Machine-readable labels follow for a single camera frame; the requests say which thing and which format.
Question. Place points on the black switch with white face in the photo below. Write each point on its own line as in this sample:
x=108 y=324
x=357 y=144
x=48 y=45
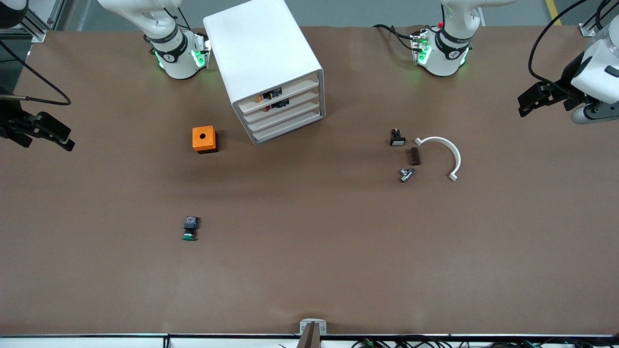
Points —
x=397 y=139

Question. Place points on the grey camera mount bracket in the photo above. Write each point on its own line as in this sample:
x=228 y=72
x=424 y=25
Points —
x=313 y=328

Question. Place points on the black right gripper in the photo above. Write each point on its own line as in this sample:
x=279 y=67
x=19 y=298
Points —
x=9 y=119

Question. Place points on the yellow push button switch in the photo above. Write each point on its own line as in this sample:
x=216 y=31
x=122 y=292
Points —
x=272 y=93

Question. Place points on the red push button switch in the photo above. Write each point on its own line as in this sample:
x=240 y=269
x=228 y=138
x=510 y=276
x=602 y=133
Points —
x=279 y=104

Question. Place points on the brown terminal block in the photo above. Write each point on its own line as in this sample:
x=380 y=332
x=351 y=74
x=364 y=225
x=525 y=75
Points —
x=414 y=156

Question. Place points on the orange button enclosure box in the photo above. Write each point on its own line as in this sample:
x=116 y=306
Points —
x=203 y=137

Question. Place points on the white table edge rail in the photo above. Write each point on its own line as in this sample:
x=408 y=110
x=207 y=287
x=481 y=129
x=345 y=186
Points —
x=96 y=341

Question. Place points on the white curved plastic bracket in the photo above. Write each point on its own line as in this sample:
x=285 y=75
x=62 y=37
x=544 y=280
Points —
x=454 y=152

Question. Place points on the white plastic drawer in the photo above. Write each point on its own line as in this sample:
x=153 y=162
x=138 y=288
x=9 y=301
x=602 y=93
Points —
x=300 y=120
x=304 y=96
x=300 y=109
x=309 y=83

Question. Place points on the white drawer cabinet shell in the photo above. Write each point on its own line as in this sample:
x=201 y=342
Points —
x=261 y=43

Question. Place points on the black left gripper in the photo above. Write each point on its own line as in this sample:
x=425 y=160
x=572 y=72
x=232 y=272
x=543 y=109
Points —
x=567 y=85

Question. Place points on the green push button switch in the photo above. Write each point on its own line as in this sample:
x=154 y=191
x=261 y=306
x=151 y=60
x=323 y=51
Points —
x=190 y=230

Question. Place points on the silver key switch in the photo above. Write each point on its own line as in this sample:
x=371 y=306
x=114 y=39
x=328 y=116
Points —
x=407 y=175

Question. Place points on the aluminium frame profile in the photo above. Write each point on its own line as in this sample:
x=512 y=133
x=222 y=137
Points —
x=586 y=30
x=41 y=24

